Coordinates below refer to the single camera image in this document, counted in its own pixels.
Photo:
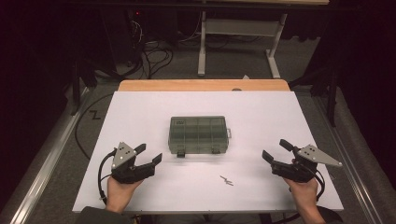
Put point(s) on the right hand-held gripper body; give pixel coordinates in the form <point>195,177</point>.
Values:
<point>299,172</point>

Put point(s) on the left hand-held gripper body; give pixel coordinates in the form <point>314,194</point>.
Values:
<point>124,172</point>

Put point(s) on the transparent grey compartment box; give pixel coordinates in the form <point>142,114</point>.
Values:
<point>197,135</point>

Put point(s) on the silver metal screw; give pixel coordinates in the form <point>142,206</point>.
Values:
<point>223,178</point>

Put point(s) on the person's right hand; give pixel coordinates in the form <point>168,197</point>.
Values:
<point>305,193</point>

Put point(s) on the person's left hand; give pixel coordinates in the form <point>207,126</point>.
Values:
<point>121,194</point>

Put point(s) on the white work board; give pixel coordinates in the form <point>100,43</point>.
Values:
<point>140,124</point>

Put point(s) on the black metal stand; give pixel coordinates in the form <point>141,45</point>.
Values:
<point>332,96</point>
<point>75,87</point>

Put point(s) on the wooden table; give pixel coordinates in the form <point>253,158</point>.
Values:
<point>186,85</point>

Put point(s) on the aluminium floor rail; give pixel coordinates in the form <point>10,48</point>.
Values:
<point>46,168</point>
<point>348,161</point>

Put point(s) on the white metal desk frame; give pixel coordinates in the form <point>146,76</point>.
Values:
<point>239,27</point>

